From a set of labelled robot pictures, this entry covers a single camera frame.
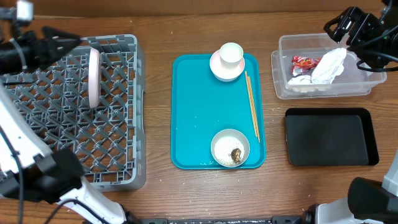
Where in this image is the white round plate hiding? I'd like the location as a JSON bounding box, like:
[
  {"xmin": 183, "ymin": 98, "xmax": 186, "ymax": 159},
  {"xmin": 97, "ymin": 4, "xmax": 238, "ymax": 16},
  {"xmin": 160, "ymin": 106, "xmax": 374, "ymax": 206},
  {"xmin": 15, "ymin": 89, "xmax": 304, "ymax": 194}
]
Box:
[{"xmin": 88, "ymin": 48, "xmax": 101, "ymax": 108}]

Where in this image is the red snack wrapper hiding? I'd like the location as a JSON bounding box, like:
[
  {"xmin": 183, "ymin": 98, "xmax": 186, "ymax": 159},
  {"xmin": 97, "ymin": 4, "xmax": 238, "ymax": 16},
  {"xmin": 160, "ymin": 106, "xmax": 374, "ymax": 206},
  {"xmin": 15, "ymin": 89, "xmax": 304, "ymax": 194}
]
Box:
[{"xmin": 291, "ymin": 56, "xmax": 321, "ymax": 77}]

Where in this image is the small white tissue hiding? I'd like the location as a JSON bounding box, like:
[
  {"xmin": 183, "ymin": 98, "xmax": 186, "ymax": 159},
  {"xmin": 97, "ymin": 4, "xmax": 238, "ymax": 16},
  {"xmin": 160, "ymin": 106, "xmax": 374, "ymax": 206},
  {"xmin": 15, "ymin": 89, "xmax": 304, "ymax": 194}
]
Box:
[{"xmin": 288, "ymin": 75, "xmax": 312, "ymax": 85}]

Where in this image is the white paper cup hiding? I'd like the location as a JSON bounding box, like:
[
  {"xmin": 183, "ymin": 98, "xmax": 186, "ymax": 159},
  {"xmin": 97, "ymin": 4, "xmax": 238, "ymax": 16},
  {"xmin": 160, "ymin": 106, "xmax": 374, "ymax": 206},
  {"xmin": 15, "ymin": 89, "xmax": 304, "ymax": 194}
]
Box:
[{"xmin": 219, "ymin": 42, "xmax": 244, "ymax": 71}]

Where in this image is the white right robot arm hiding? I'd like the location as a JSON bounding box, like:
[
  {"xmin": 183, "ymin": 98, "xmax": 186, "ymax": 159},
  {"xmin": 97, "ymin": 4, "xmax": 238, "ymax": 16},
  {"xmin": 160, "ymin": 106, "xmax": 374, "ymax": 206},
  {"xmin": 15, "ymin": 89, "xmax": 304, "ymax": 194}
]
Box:
[{"xmin": 300, "ymin": 0, "xmax": 397, "ymax": 223}]

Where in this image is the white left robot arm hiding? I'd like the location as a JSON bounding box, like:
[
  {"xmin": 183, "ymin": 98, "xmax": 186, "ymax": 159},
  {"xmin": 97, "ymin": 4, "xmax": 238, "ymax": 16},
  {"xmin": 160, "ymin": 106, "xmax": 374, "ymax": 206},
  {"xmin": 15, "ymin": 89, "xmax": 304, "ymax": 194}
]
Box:
[{"xmin": 1, "ymin": 1, "xmax": 136, "ymax": 223}]

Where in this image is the grey dishwasher rack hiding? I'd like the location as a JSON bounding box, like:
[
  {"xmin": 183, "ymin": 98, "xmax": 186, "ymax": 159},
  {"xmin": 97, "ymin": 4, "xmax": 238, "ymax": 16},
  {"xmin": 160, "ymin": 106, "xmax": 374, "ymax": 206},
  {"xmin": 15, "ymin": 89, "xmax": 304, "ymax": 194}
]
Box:
[{"xmin": 1, "ymin": 34, "xmax": 146, "ymax": 191}]

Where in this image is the clear plastic bin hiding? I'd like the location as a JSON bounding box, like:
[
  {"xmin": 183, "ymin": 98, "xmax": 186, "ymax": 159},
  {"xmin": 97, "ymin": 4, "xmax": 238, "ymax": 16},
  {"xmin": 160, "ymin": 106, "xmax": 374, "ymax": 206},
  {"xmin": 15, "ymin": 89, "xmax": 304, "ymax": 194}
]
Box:
[{"xmin": 271, "ymin": 33, "xmax": 387, "ymax": 100}]

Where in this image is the black plastic tray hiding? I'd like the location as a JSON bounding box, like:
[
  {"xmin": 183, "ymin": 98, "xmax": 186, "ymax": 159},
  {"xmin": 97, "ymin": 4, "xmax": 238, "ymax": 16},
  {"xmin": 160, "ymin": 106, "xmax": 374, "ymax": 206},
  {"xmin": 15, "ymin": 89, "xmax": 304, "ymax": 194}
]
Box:
[{"xmin": 285, "ymin": 108, "xmax": 379, "ymax": 166}]

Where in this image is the pink shallow bowl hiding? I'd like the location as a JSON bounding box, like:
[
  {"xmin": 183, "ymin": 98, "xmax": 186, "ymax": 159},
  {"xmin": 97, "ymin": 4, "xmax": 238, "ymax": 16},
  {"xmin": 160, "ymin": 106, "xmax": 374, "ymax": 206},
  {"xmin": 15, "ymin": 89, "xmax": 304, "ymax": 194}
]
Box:
[{"xmin": 210, "ymin": 50, "xmax": 245, "ymax": 82}]

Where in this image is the teal plastic tray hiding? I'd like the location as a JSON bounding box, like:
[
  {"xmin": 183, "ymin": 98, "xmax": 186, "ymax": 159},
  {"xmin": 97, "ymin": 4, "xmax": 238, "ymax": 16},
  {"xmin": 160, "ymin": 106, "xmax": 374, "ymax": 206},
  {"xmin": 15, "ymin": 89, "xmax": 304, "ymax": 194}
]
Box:
[{"xmin": 170, "ymin": 54, "xmax": 266, "ymax": 170}]

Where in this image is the brown food piece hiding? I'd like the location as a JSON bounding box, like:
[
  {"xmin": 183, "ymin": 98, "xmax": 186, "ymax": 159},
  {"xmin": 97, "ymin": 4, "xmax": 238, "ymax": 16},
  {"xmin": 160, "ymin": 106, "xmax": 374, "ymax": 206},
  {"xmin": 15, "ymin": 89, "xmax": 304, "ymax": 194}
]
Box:
[{"xmin": 231, "ymin": 148, "xmax": 242, "ymax": 164}]

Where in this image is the grey bowl with rice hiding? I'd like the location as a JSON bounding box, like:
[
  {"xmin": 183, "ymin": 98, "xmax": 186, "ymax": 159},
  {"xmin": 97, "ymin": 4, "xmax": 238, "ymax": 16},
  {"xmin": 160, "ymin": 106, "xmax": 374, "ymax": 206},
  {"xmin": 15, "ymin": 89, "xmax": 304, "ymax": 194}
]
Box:
[{"xmin": 211, "ymin": 129, "xmax": 251, "ymax": 168}]

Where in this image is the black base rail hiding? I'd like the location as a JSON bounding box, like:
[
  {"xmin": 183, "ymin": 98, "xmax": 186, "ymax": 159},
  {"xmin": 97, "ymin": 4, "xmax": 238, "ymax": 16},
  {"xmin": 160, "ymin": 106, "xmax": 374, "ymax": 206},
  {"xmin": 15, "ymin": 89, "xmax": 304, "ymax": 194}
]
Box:
[{"xmin": 139, "ymin": 215, "xmax": 302, "ymax": 224}]

